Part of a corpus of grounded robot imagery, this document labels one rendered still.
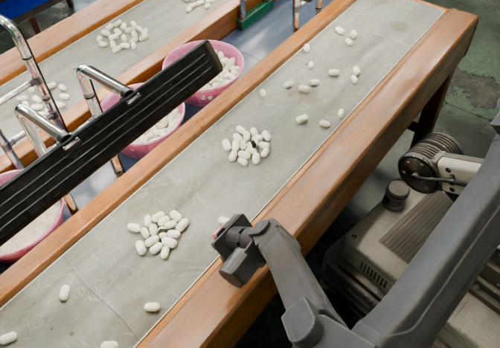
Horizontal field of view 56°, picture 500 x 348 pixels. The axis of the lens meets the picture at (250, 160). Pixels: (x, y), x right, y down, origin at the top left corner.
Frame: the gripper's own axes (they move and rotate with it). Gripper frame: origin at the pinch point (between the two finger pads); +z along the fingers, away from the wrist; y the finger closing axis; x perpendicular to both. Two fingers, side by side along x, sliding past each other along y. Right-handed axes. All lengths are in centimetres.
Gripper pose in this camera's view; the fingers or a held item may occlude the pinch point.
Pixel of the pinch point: (216, 236)
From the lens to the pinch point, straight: 113.8
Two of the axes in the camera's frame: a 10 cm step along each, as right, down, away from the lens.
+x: 5.4, 7.9, 2.9
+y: -6.3, 6.1, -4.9
